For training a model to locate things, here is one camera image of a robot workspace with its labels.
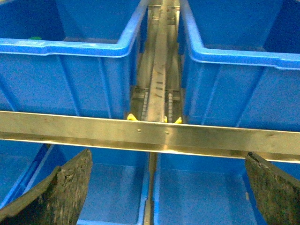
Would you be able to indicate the steel roller track divider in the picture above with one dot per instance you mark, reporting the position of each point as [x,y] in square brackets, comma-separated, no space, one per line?
[157,95]

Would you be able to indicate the blue lower left bin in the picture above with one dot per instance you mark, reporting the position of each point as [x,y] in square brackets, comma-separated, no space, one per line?
[18,163]

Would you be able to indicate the blue upper right bin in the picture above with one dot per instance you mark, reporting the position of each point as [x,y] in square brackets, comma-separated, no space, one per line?
[241,63]

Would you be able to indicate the green push button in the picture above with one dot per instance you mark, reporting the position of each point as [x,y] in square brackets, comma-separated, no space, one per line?
[35,38]

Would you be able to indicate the blue lower middle bin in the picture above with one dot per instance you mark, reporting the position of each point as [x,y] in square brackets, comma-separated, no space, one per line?
[118,188]

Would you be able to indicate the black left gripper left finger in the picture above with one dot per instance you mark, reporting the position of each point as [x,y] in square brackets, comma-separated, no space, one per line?
[56,200]

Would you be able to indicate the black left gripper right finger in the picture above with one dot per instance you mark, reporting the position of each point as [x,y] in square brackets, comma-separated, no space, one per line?
[277,193]

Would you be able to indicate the steel shelf front rail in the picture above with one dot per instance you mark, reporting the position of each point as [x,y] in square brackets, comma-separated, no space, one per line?
[156,137]

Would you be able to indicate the blue upper bin with buttons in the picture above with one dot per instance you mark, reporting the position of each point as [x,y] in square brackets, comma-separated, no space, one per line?
[85,64]

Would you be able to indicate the blue lower right bin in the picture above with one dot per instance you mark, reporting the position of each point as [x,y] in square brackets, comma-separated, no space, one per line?
[195,190]

